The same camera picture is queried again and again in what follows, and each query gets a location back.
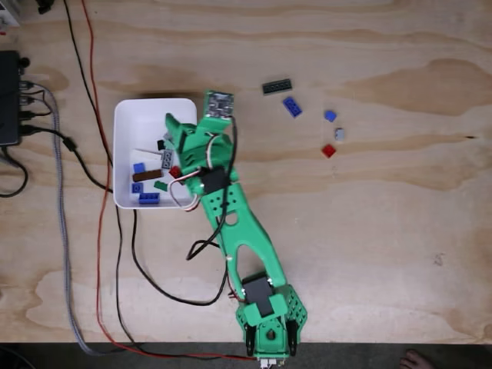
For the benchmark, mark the person's foot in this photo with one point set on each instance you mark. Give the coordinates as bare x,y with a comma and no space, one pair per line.
413,361

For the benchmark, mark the small red lego brick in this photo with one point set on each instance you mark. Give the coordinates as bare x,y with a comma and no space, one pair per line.
328,150

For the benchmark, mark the small black lego brick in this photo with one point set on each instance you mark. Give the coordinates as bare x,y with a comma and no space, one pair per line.
160,145

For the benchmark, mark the green lego brick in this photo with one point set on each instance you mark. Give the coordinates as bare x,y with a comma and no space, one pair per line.
160,185

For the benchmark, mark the small light grey lego brick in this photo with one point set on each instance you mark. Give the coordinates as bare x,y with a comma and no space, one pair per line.
339,134

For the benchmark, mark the blue hollow lego brick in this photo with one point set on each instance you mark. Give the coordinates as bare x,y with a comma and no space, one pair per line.
292,107

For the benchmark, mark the long dark grey lego brick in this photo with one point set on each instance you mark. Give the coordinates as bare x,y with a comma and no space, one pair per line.
276,87

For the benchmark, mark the long brown lego brick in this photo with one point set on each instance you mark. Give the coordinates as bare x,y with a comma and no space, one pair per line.
148,175

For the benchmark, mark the white device box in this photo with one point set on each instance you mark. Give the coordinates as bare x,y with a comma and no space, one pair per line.
7,13

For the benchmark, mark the long white lego brick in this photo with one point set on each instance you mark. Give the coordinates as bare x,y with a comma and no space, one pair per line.
148,154

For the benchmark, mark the black usb hub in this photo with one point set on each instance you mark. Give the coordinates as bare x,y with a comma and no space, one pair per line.
8,100

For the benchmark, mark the black knob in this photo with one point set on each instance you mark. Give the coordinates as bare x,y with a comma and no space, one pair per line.
24,61

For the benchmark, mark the white plastic bin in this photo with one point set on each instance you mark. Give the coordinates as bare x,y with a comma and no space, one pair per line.
130,123

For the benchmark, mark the black camera circuit board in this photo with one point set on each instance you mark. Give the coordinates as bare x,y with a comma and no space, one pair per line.
218,104

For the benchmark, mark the black clamp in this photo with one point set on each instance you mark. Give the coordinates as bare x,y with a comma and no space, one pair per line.
44,7

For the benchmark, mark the small blue lego brick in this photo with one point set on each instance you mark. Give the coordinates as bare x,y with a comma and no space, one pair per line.
329,115
137,188
139,168

